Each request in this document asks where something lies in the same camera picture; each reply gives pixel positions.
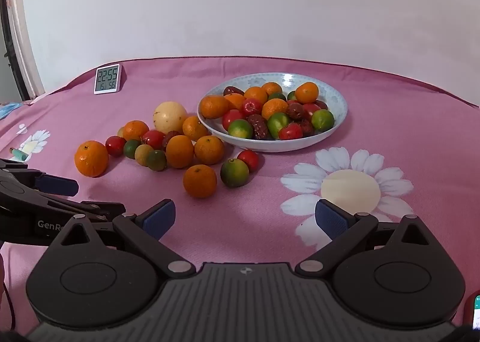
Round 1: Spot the white digital clock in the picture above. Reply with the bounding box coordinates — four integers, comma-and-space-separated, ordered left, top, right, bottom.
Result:
94, 64, 122, 95

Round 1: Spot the mixed citrus tomato date pile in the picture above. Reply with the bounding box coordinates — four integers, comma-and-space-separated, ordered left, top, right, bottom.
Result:
199, 82, 335, 141

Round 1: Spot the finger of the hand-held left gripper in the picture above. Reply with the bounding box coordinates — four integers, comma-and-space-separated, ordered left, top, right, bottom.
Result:
45, 194, 127, 221
0, 158, 79, 198

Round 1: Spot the pale pink curtain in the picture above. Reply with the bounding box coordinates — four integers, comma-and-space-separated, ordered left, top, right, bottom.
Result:
5, 0, 46, 100

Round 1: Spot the dark door frame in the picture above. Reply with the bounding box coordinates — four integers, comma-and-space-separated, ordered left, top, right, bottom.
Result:
0, 0, 31, 102

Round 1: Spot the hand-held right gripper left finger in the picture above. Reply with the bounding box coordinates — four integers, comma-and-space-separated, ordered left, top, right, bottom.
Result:
49, 198, 196, 278

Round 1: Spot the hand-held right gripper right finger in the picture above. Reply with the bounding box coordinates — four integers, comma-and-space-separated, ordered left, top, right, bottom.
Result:
295, 198, 439, 277

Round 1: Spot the pink floral cloth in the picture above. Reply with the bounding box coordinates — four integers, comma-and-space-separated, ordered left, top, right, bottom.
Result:
0, 56, 480, 342

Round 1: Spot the pale yellow round fruit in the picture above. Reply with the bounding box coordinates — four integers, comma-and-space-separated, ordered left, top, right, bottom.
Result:
153, 101, 188, 133

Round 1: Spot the dark red date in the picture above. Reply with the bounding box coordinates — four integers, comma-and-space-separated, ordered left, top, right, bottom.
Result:
162, 131, 181, 150

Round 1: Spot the small green lime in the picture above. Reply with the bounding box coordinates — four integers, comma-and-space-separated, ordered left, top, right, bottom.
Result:
220, 158, 250, 188
123, 140, 141, 159
146, 150, 167, 172

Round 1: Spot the white patterned bowl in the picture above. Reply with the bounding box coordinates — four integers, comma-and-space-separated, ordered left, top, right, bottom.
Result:
197, 73, 348, 153

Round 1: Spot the red cherry tomato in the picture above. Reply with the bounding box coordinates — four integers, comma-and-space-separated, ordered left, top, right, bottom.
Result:
141, 130, 166, 150
237, 150, 260, 172
105, 136, 127, 157

